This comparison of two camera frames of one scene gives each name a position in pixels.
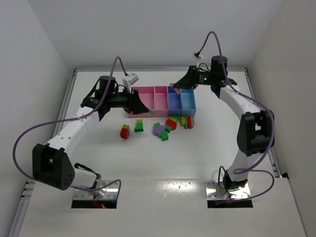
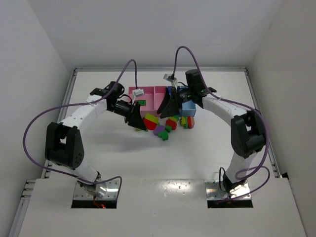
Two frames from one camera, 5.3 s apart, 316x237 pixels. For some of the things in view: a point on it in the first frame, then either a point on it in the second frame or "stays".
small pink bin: (161, 101) stays
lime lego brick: (126, 126) to (151, 117)
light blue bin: (189, 107) stays
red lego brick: (125, 133) to (150, 125)
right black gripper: (192, 77) to (175, 99)
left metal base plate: (111, 192) stays
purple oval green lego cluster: (159, 130) stays
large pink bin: (152, 97) stays
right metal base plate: (214, 192) stays
